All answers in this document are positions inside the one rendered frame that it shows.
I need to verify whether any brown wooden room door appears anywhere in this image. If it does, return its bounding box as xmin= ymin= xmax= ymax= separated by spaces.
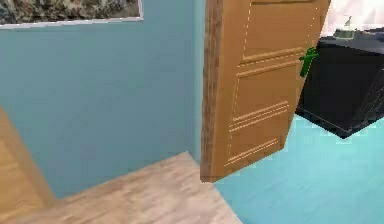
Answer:
xmin=199 ymin=0 xmax=332 ymax=184

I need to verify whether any black cabinet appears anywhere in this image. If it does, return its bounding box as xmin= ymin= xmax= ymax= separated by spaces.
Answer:
xmin=295 ymin=27 xmax=384 ymax=140

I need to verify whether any small green grey object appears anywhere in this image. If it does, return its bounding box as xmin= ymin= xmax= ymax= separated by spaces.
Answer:
xmin=333 ymin=15 xmax=357 ymax=40

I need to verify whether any light wooden furniture panel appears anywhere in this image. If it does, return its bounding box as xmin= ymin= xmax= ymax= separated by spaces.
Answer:
xmin=0 ymin=105 xmax=57 ymax=222

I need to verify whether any green door handle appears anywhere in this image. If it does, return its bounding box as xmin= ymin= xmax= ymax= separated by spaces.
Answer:
xmin=298 ymin=46 xmax=319 ymax=78

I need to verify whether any white framed wall picture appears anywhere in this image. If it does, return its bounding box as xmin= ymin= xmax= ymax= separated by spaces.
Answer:
xmin=0 ymin=0 xmax=145 ymax=31

